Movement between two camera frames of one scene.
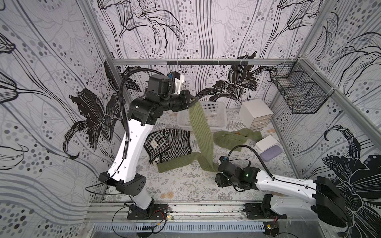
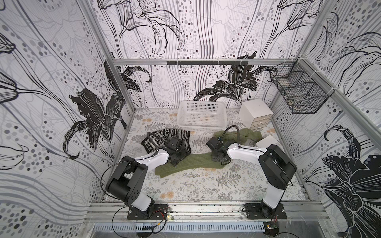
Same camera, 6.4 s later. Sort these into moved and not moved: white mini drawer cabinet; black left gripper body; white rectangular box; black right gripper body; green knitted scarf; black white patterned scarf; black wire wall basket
Moved: black left gripper body; black right gripper body; green knitted scarf
Not moved: black white patterned scarf; white mini drawer cabinet; white rectangular box; black wire wall basket
